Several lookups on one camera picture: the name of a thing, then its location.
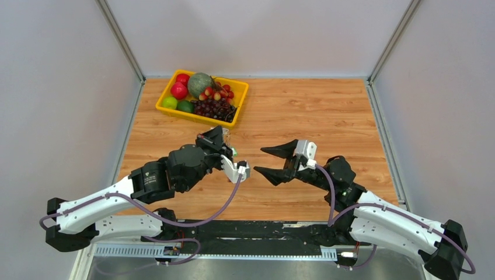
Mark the green melon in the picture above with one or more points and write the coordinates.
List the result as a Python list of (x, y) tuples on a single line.
[(198, 82)]

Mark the dark green lime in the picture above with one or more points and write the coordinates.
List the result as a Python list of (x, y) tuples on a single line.
[(185, 106)]

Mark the red apple back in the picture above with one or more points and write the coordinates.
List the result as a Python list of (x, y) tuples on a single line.
[(183, 78)]

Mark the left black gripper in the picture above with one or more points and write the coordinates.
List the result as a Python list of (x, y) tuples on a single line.
[(214, 138)]

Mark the red apple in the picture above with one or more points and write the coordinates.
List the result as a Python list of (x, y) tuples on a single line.
[(179, 91), (183, 78)]

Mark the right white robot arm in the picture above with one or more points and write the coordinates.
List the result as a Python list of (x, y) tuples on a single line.
[(361, 216)]

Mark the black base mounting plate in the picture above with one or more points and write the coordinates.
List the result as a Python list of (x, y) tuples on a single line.
[(255, 238)]

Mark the red lychee cluster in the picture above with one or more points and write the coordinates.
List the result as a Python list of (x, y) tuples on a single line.
[(219, 92)]

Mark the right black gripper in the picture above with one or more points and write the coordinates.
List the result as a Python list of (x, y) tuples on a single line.
[(277, 176)]

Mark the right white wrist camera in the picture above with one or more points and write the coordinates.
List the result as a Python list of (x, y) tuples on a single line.
[(306, 151)]

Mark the aluminium frame rail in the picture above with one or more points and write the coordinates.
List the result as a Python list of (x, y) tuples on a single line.
[(164, 251)]

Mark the red apple front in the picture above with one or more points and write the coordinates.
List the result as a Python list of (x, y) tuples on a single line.
[(179, 91)]

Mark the large silver keyring with clips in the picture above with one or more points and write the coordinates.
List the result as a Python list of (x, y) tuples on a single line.
[(227, 137)]

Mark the light green lime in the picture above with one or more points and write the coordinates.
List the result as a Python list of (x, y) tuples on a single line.
[(169, 102)]

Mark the pile of coloured tagged keys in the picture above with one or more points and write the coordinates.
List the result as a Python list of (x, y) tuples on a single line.
[(234, 152)]

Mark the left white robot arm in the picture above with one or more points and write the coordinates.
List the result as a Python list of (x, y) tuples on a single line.
[(120, 209)]

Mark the purple grape bunch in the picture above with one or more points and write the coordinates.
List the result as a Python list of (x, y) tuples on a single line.
[(221, 110)]

